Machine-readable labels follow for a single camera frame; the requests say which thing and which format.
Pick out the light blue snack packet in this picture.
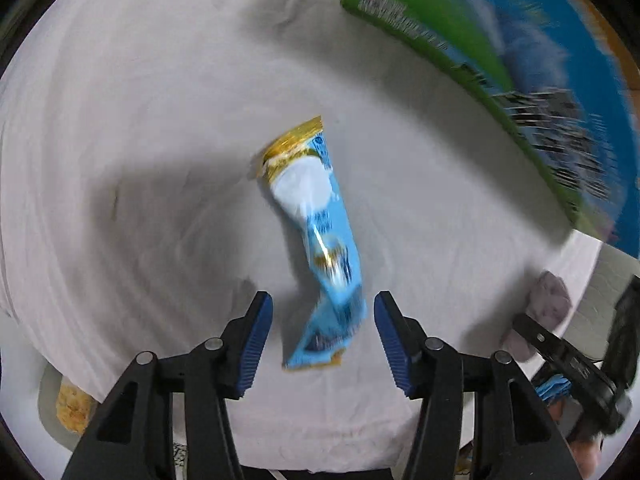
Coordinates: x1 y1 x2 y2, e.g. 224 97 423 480
259 116 368 370

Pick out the right hand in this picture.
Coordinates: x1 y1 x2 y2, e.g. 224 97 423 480
548 399 603 479

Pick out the cardboard box blue outside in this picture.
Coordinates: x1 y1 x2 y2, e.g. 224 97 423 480
341 0 639 256

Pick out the lilac towel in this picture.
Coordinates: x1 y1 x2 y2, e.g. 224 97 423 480
502 271 573 362

